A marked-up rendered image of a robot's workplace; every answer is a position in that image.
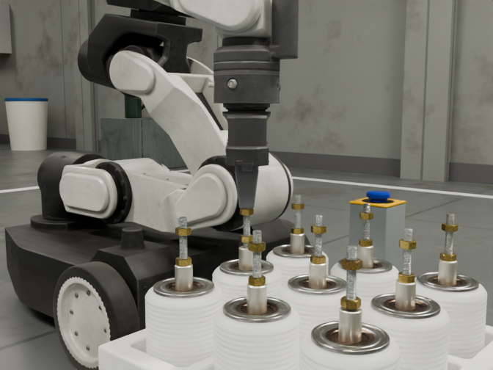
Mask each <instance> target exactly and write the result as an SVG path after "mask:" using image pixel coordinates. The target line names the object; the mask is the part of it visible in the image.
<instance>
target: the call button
mask: <svg viewBox="0 0 493 370"><path fill-rule="evenodd" d="M366 197H368V200H369V201H371V202H387V201H388V198H390V193H389V192H385V191H369V192H366Z"/></svg>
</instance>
